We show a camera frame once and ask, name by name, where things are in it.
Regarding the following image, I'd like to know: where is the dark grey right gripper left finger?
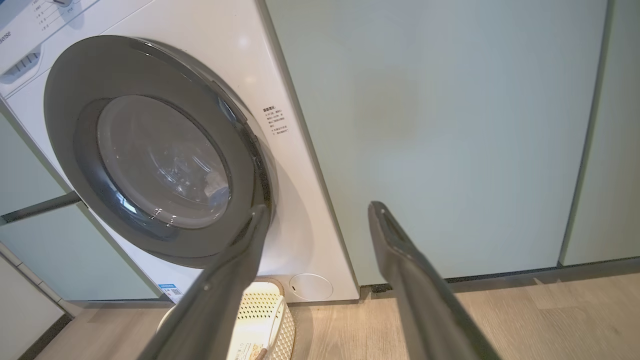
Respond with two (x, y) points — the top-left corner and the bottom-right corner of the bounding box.
(139, 205), (270, 360)

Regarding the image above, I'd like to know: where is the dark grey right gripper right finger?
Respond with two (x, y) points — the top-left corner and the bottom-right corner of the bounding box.
(368, 201), (502, 360)

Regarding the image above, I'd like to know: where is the dark grey round glass door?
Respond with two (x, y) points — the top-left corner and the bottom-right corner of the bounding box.
(44, 35), (273, 269)

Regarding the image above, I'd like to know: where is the paper basket label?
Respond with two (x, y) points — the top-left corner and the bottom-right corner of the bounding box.
(242, 342), (268, 360)

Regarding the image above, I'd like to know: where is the cream perforated laundry basket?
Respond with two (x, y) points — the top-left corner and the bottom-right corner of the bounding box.
(156, 281), (296, 360)

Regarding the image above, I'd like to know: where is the white washing machine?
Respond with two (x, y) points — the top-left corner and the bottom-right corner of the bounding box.
(0, 0), (360, 305)

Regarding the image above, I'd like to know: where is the wide pale green cabinet door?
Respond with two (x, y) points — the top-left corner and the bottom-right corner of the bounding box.
(265, 0), (608, 287)

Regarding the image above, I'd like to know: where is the narrow pale green cabinet door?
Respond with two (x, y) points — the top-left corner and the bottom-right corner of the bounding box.
(560, 0), (640, 267)

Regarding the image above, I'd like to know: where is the blue energy label sticker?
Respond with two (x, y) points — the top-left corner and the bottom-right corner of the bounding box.
(158, 283), (185, 304)

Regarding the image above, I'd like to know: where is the round white filter cover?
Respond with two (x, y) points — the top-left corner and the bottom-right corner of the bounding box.
(289, 273), (334, 302)

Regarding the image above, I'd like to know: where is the printed notice text label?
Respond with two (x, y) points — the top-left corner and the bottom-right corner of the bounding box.
(262, 105), (290, 136)

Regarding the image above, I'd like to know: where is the white detergent drawer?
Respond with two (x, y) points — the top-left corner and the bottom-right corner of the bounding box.
(0, 42), (47, 98)

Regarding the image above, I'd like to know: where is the pale green cabinet with handle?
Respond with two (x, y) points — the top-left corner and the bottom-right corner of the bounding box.
(0, 112), (161, 302)

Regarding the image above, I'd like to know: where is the dark cabinet handle bar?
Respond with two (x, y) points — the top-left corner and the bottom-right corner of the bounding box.
(0, 191), (83, 226)

